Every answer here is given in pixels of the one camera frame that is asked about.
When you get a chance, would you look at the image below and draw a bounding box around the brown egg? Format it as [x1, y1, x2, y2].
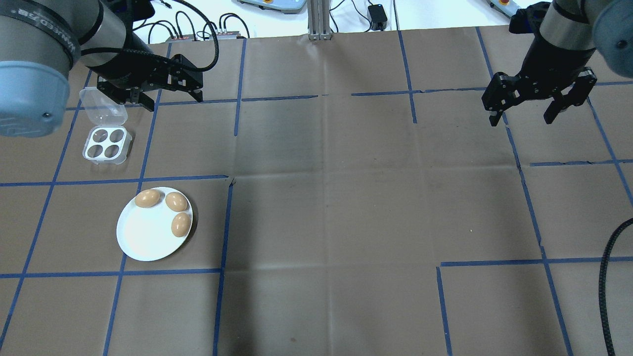
[135, 189, 161, 208]
[165, 192, 188, 213]
[171, 212, 192, 238]

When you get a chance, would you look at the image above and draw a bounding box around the clear plastic egg box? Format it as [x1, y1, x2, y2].
[79, 87, 134, 166]

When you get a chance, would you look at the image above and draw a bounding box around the white round plate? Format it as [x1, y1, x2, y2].
[116, 187, 193, 262]

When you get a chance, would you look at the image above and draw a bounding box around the grey touchscreen teach pendant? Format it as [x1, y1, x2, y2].
[487, 0, 525, 19]
[236, 0, 308, 14]

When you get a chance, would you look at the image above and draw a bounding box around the black power adapter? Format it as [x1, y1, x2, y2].
[367, 4, 389, 31]

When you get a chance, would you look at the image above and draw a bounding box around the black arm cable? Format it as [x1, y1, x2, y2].
[168, 0, 221, 72]

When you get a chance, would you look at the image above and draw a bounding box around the aluminium camera post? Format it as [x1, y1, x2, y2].
[308, 0, 333, 41]

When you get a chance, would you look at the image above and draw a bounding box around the black corrugated cable conduit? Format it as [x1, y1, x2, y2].
[598, 218, 633, 356]

